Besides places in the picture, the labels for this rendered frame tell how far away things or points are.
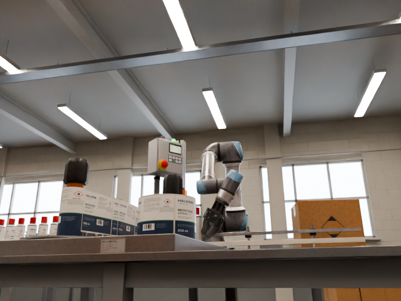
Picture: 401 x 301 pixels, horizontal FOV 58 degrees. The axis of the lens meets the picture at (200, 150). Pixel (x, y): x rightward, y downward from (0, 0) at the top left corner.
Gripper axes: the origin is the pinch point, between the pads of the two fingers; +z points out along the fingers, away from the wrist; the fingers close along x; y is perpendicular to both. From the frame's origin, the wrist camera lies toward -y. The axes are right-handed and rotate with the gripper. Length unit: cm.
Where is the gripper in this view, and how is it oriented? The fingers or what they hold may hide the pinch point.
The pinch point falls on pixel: (204, 239)
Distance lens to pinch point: 175.9
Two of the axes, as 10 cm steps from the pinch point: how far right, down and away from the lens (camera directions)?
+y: -2.9, -3.1, -9.1
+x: 8.3, 3.8, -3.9
